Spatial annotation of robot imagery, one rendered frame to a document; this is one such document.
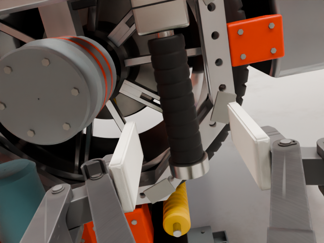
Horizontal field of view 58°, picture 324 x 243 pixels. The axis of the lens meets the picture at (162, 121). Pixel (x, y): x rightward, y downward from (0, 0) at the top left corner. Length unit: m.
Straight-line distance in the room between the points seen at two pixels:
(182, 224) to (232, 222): 0.82
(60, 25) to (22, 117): 0.19
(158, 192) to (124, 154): 0.43
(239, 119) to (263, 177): 0.04
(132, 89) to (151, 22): 0.36
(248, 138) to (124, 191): 0.07
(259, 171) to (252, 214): 1.33
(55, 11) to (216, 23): 0.26
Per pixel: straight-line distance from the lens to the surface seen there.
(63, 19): 0.53
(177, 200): 0.67
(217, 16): 0.51
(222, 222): 1.45
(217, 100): 0.52
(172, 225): 0.64
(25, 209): 0.51
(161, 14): 0.28
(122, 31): 0.61
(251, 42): 0.52
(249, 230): 1.41
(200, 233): 1.06
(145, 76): 0.77
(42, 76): 0.39
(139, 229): 0.63
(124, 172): 0.15
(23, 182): 0.50
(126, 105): 0.79
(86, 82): 0.38
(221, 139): 0.64
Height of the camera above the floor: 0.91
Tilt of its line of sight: 18 degrees down
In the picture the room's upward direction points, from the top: 12 degrees counter-clockwise
